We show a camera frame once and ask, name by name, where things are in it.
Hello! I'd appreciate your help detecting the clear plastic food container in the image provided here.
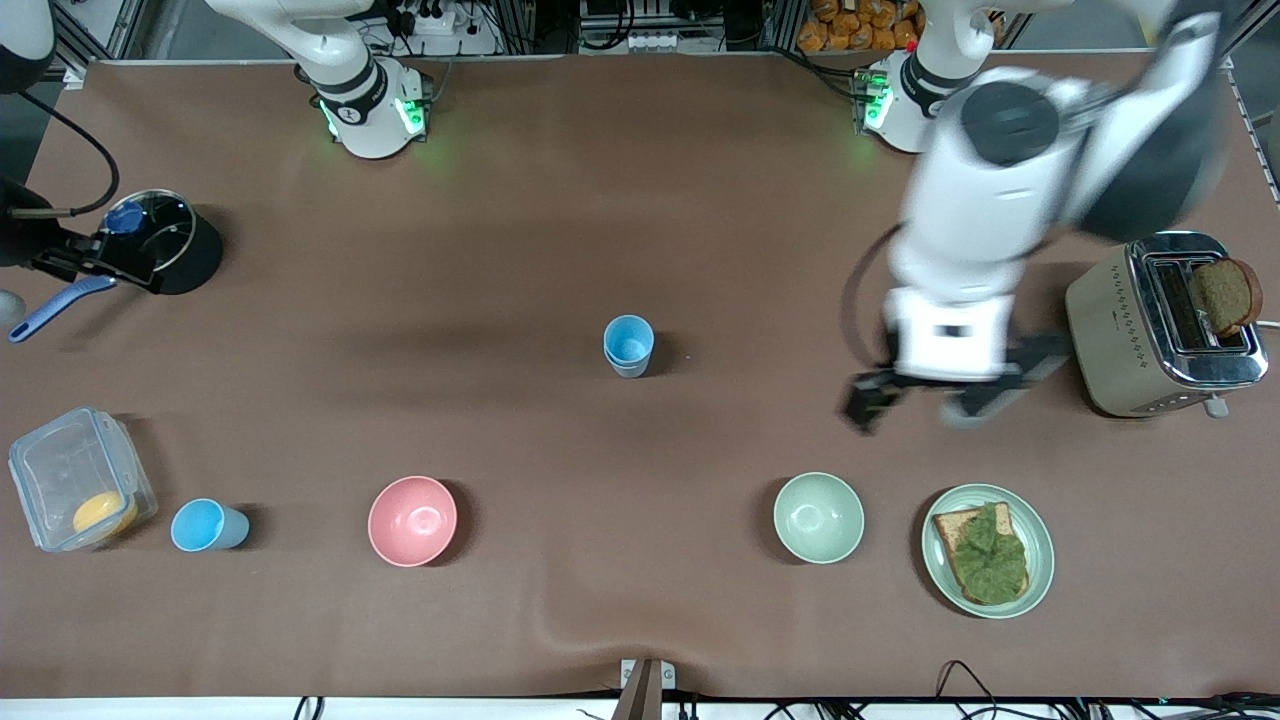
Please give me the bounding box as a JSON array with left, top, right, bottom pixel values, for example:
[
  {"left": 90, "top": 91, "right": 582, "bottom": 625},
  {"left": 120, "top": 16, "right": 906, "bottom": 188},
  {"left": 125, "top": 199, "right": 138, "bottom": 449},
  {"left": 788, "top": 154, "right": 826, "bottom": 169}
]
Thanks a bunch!
[{"left": 8, "top": 406, "right": 159, "bottom": 554}]

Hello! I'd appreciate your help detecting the brown tablecloth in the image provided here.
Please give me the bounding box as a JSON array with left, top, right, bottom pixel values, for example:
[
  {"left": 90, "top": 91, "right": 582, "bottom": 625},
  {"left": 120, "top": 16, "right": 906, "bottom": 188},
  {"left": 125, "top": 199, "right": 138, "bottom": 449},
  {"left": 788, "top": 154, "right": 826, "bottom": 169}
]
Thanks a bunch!
[{"left": 0, "top": 55, "right": 1280, "bottom": 701}]

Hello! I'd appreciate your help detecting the brown bread slice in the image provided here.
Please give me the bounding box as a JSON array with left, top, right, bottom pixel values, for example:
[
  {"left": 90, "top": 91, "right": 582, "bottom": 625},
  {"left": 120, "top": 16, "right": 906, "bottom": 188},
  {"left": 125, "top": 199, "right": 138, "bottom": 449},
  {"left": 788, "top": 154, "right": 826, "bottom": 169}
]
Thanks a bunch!
[{"left": 932, "top": 502, "right": 1031, "bottom": 606}]

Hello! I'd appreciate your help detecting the pale green plate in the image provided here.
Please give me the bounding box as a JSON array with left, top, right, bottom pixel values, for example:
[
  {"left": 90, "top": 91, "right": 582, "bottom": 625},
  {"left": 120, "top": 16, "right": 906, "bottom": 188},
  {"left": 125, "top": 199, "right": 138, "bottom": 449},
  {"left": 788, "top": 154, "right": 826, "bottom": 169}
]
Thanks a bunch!
[{"left": 921, "top": 484, "right": 1056, "bottom": 620}]

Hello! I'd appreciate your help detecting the green lettuce leaf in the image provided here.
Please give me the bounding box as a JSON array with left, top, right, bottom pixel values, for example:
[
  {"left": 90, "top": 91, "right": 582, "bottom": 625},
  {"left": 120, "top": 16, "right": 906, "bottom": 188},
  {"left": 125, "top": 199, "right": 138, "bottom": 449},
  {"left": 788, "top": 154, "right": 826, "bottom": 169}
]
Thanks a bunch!
[{"left": 952, "top": 503, "right": 1029, "bottom": 605}]

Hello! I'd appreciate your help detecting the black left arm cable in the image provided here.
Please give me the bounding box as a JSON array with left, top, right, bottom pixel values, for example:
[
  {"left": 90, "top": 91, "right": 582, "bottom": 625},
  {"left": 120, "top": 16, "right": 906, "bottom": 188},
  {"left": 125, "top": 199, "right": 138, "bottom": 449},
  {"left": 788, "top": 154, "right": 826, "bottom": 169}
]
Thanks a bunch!
[{"left": 840, "top": 225, "right": 906, "bottom": 366}]

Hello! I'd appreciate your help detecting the dark toast slice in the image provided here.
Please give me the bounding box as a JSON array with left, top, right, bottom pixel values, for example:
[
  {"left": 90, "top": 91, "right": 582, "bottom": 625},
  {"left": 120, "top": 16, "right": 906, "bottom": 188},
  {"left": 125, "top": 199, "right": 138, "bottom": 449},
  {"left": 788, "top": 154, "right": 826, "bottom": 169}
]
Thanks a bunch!
[{"left": 1187, "top": 257, "right": 1265, "bottom": 339}]

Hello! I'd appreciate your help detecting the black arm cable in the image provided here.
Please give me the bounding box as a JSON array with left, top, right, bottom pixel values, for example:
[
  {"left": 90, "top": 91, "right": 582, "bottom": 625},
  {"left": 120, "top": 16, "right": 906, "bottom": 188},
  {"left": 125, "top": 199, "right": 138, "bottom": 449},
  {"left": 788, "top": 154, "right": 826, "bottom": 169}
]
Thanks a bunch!
[
  {"left": 5, "top": 90, "right": 121, "bottom": 217},
  {"left": 840, "top": 225, "right": 906, "bottom": 366}
]

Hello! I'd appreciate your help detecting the black saucepan blue handle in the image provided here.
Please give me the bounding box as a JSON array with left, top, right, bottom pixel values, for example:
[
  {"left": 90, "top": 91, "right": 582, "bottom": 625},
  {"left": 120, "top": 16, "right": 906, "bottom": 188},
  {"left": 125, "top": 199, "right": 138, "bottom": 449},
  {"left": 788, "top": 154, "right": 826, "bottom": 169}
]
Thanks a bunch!
[{"left": 8, "top": 188, "right": 225, "bottom": 345}]

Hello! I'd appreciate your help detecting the beige chrome toaster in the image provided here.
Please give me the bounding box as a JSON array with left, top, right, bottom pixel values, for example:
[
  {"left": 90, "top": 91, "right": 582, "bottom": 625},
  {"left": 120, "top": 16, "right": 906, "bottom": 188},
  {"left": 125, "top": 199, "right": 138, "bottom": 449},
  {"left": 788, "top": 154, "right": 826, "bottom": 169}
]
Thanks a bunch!
[{"left": 1064, "top": 231, "right": 1271, "bottom": 420}]

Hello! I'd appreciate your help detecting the pink bowl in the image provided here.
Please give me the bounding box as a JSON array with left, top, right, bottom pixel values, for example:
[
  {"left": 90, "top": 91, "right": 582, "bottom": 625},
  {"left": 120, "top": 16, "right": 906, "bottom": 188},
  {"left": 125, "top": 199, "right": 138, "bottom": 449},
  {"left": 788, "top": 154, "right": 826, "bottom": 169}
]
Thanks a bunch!
[{"left": 367, "top": 475, "right": 459, "bottom": 568}]

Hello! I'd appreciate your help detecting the pale green bowl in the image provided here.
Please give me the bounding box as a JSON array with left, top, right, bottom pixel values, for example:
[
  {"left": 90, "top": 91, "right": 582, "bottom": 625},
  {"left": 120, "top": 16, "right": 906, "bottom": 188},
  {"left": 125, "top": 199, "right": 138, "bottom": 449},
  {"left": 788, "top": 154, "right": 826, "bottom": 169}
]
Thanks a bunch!
[{"left": 773, "top": 472, "right": 866, "bottom": 565}]

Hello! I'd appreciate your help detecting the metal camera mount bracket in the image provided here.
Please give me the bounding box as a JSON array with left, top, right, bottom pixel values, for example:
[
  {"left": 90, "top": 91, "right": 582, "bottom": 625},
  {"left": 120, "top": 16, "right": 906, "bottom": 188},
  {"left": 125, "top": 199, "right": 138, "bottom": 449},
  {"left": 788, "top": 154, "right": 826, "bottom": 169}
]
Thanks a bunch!
[{"left": 612, "top": 658, "right": 677, "bottom": 720}]

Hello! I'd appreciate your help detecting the orange round food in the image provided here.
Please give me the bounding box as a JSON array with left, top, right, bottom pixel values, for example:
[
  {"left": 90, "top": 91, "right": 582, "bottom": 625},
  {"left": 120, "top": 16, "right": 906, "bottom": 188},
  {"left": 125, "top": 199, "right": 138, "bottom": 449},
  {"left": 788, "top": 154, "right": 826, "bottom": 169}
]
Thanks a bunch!
[{"left": 72, "top": 489, "right": 139, "bottom": 537}]

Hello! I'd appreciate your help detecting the bag of orange buns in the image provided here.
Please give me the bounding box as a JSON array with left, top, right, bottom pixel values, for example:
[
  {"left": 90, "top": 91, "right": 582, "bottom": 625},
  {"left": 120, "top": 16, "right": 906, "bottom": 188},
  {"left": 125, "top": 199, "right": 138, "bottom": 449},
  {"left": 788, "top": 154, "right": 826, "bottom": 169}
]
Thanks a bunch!
[{"left": 796, "top": 0, "right": 923, "bottom": 54}]

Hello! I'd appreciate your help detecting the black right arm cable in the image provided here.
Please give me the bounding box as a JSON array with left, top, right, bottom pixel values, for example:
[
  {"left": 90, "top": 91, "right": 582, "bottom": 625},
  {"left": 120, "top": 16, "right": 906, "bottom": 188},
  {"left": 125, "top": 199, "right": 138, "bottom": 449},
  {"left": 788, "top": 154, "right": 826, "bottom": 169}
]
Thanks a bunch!
[{"left": 5, "top": 90, "right": 121, "bottom": 217}]

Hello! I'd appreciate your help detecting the glass lid blue knob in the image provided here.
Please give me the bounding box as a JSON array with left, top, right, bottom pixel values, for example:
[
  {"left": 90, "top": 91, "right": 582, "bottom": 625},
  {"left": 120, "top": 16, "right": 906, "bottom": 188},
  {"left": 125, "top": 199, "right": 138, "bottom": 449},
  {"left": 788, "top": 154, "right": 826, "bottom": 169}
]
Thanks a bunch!
[{"left": 103, "top": 190, "right": 195, "bottom": 273}]

